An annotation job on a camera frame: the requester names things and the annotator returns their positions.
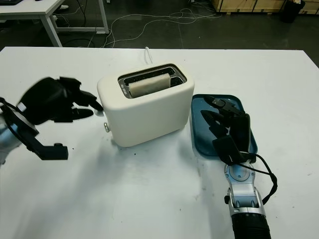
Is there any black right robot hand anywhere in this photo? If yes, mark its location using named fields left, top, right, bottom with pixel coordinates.
left=200, top=94, right=252, bottom=154

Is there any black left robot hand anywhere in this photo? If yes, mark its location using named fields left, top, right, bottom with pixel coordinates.
left=16, top=76, right=104, bottom=125

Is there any slice of white bread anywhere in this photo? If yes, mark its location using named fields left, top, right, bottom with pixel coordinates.
left=128, top=73, right=171, bottom=98

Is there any dark blue plastic tray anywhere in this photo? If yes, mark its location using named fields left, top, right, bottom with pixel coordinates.
left=190, top=94, right=259, bottom=157

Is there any white two-slot toaster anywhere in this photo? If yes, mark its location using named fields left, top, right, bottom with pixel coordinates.
left=97, top=62, right=196, bottom=147

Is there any white office desk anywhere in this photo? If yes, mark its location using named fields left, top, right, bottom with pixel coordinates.
left=0, top=0, right=110, bottom=47

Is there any black trash bin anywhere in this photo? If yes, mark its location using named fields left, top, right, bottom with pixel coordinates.
left=279, top=0, right=306, bottom=23

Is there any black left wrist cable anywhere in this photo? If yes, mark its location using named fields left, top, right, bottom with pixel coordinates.
left=0, top=97, right=20, bottom=140

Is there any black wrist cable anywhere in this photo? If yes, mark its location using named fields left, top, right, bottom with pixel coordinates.
left=0, top=97, right=20, bottom=140
left=239, top=151, right=279, bottom=204

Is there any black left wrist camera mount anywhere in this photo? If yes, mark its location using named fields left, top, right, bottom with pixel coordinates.
left=4, top=109, right=69, bottom=161

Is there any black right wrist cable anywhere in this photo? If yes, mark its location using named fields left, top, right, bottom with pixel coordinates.
left=239, top=151, right=279, bottom=204

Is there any white toaster power cord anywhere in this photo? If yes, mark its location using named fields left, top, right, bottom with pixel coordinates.
left=144, top=46, right=154, bottom=65

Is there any white floor cable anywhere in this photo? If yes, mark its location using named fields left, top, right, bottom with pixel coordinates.
left=103, top=7, right=217, bottom=48

